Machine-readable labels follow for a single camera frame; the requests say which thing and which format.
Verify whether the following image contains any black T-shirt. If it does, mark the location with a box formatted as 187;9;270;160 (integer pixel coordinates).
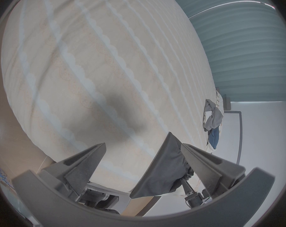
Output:
130;131;195;199

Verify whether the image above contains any grey bedside table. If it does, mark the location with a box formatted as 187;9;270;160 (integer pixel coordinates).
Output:
222;94;232;111

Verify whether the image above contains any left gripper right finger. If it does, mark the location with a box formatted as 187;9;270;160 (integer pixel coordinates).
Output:
180;143;247;196

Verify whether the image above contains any bed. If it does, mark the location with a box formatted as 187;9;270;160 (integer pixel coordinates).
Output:
0;0;243;198

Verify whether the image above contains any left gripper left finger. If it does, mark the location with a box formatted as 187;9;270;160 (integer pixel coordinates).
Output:
40;143;107;197

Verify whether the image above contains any pile of clothes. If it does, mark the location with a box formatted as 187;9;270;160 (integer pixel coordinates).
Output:
203;99;224;150

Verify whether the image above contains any white printed pillow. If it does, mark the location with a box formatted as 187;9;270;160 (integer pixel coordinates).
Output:
215;89;225;114

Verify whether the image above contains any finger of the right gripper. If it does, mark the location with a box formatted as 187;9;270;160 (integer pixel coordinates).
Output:
180;179;194;196

